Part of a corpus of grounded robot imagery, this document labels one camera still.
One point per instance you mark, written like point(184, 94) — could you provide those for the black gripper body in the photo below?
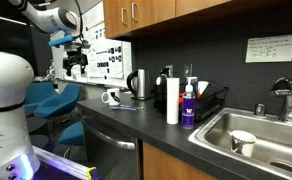
point(74, 58)

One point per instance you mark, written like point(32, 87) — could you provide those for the white mug with black print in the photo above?
point(111, 97)

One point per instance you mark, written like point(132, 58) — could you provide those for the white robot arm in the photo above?
point(18, 160)

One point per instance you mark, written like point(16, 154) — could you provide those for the white poster board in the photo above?
point(109, 61)

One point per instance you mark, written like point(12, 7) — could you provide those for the blue chair behind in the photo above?
point(38, 92)

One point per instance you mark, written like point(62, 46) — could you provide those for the blue chair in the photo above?
point(62, 104)
point(38, 92)

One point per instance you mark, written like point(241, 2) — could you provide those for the wooden upper cabinets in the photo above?
point(123, 16)

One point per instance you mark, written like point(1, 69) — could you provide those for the blue plastic fork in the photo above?
point(122, 108)

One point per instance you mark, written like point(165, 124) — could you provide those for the stainless steel electric kettle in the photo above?
point(138, 82)

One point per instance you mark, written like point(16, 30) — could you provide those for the black coffee maker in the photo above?
point(160, 91)

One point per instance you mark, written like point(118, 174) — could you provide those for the white paper towel roll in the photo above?
point(172, 100)

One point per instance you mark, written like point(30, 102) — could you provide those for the stainless steel dishwasher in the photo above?
point(113, 152)

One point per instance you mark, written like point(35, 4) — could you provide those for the purple hand sanitizer bottle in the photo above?
point(188, 106)

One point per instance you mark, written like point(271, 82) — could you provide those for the wooden lower cabinet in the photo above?
point(159, 165)

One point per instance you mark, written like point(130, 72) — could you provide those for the black dish drying rack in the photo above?
point(211, 100)

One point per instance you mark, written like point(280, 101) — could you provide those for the white mug in sink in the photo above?
point(242, 142)

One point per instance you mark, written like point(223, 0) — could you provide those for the white paper note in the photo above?
point(269, 49)

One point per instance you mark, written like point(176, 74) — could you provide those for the chrome kitchen faucet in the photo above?
point(283, 88)

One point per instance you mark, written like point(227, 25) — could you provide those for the stainless steel sink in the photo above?
point(272, 150)

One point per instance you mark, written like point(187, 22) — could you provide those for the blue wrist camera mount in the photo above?
point(61, 41)

